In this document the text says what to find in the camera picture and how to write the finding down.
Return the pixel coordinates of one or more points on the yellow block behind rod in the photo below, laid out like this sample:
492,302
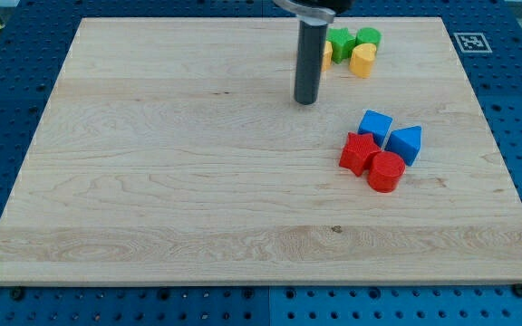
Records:
327,56

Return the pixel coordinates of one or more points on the green star block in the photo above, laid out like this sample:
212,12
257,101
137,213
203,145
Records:
342,42

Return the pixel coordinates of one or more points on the blue triangle block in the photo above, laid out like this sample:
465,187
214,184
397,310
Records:
406,143

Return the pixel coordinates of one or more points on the green cylinder block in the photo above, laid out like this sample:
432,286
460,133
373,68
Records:
368,35

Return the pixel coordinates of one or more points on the red cylinder block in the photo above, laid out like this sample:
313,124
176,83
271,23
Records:
386,171

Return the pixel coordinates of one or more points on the black bolt front right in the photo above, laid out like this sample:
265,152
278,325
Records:
516,289

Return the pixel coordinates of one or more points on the yellow heart block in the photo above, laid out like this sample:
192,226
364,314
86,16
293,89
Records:
362,59

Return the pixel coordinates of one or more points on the black bolt front left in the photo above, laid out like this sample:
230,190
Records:
16,294

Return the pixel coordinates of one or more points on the red star block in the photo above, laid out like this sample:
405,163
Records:
358,152

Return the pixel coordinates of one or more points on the black bolt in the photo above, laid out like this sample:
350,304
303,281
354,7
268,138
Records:
16,294
516,289

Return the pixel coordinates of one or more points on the white fiducial marker tag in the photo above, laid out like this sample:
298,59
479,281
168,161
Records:
472,42

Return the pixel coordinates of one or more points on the blue cube block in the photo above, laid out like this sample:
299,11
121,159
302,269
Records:
377,124

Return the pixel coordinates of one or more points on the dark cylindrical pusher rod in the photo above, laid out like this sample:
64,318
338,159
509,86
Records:
309,61

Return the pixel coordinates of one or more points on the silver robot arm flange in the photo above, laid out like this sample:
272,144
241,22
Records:
323,11

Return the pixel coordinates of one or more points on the wooden board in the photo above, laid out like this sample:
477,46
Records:
171,153

